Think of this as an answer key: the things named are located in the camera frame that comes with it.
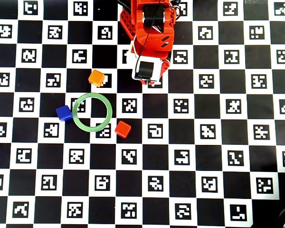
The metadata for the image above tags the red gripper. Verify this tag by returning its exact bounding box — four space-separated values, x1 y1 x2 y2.
133 23 176 86

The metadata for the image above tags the red cube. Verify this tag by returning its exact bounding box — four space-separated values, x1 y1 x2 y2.
114 120 132 139

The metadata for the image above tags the green ring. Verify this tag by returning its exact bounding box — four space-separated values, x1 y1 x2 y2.
72 93 114 133

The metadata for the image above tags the thin black camera cable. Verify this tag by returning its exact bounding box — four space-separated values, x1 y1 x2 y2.
135 16 159 79

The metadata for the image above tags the blue cube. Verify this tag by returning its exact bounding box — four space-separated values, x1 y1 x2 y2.
56 105 73 122

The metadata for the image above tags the red robot arm with base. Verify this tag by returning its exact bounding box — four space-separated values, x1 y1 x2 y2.
119 0 182 40

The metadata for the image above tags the black white marker checkerboard mat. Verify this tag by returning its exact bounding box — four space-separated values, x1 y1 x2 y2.
0 0 285 226

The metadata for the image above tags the orange cube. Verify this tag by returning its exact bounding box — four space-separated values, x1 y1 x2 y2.
88 69 105 88

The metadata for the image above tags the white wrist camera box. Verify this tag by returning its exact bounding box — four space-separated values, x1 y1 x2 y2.
126 40 163 83

